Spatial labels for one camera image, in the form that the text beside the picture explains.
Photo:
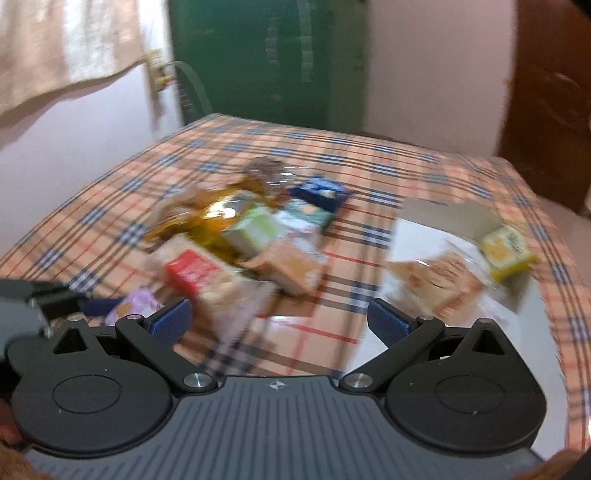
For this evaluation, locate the yellowed wall socket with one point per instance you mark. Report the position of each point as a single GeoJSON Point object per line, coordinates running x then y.
{"type": "Point", "coordinates": [159, 71]}

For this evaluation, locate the yellow-green snack packet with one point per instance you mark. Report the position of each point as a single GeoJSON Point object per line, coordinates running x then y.
{"type": "Point", "coordinates": [503, 249]}

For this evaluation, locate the brown wooden door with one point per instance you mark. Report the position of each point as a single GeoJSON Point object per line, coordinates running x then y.
{"type": "Point", "coordinates": [549, 115]}

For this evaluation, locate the beige curtain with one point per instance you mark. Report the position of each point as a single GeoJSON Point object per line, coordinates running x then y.
{"type": "Point", "coordinates": [60, 46]}

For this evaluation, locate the green and white snack packet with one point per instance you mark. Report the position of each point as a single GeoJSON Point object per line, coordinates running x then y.
{"type": "Point", "coordinates": [307, 214]}

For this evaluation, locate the light green snack packet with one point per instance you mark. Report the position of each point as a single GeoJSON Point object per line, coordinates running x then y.
{"type": "Point", "coordinates": [251, 230]}

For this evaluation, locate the white cardboard box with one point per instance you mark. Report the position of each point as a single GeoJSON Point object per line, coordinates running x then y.
{"type": "Point", "coordinates": [415, 235]}

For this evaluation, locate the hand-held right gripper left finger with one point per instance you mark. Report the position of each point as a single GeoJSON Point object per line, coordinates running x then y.
{"type": "Point", "coordinates": [170, 319]}

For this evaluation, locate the green door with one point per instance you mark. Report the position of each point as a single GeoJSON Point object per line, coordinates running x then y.
{"type": "Point", "coordinates": [268, 60]}

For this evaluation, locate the beige printed snack packet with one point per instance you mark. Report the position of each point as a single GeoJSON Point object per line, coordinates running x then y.
{"type": "Point", "coordinates": [438, 279]}

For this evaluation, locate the clear bag of round cookies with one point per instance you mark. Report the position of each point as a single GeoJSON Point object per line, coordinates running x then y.
{"type": "Point", "coordinates": [265, 170]}

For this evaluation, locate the purple snack packet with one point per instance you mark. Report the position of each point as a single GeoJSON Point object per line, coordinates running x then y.
{"type": "Point", "coordinates": [136, 304]}

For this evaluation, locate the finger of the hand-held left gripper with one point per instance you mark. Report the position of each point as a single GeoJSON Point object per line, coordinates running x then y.
{"type": "Point", "coordinates": [60, 300]}

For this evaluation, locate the plaid tablecloth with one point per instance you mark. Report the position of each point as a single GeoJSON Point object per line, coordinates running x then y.
{"type": "Point", "coordinates": [138, 184]}

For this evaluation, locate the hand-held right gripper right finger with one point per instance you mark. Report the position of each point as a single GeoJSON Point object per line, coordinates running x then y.
{"type": "Point", "coordinates": [390, 321]}

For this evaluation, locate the tan wrapped cake packet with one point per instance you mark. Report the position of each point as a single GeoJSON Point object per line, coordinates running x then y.
{"type": "Point", "coordinates": [203, 277]}

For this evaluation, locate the blue snack packet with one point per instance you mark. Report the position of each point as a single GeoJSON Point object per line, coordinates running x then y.
{"type": "Point", "coordinates": [318, 191]}

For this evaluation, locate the orange-topped bag of brown cookies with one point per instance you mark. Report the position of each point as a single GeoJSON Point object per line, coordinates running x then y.
{"type": "Point", "coordinates": [212, 214]}

